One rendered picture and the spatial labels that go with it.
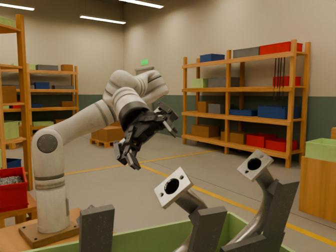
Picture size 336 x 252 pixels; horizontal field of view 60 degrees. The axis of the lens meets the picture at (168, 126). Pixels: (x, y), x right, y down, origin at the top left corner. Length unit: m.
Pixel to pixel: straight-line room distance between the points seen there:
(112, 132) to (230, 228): 6.39
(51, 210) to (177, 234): 0.41
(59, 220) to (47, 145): 0.25
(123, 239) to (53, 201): 0.31
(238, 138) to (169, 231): 5.50
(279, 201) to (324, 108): 5.26
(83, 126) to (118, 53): 10.59
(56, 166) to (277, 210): 0.68
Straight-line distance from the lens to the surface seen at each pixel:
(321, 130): 5.84
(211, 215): 0.44
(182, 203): 0.45
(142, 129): 0.59
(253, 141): 5.97
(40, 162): 0.99
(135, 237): 0.81
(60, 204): 1.03
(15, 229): 1.18
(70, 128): 1.04
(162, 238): 0.84
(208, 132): 6.88
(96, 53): 11.22
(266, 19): 6.63
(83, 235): 0.43
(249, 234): 0.64
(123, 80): 0.77
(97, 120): 1.00
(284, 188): 0.56
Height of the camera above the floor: 1.31
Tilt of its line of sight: 6 degrees down
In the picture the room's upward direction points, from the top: straight up
